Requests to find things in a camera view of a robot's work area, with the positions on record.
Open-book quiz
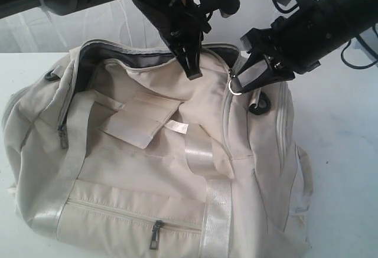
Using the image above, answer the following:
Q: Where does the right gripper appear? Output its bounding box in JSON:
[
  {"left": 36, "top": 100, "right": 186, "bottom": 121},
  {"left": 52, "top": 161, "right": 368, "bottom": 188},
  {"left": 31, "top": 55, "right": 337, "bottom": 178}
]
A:
[{"left": 237, "top": 4, "right": 322, "bottom": 94}]

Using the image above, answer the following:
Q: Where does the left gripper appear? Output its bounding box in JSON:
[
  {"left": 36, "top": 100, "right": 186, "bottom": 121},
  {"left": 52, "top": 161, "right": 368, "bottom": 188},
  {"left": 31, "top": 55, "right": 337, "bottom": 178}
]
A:
[{"left": 132, "top": 0, "right": 240, "bottom": 80}]

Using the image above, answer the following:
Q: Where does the cream duffel bag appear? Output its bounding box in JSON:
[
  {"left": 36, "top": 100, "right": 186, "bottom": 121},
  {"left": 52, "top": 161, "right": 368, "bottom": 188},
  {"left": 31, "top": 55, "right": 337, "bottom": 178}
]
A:
[{"left": 2, "top": 40, "right": 313, "bottom": 257}]

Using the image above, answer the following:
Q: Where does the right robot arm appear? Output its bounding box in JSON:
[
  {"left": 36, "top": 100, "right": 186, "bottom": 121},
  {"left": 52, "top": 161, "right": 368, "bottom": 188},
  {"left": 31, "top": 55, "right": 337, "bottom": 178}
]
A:
[{"left": 229, "top": 0, "right": 377, "bottom": 94}]

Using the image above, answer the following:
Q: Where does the white backdrop curtain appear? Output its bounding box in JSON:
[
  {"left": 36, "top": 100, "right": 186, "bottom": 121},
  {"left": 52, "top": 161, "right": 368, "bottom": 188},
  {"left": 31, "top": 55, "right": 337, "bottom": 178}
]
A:
[{"left": 0, "top": 0, "right": 378, "bottom": 55}]

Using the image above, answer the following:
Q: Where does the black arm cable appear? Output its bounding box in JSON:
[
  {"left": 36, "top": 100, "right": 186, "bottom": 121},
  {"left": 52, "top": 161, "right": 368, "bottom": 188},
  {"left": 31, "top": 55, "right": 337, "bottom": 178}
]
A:
[{"left": 271, "top": 0, "right": 378, "bottom": 70}]

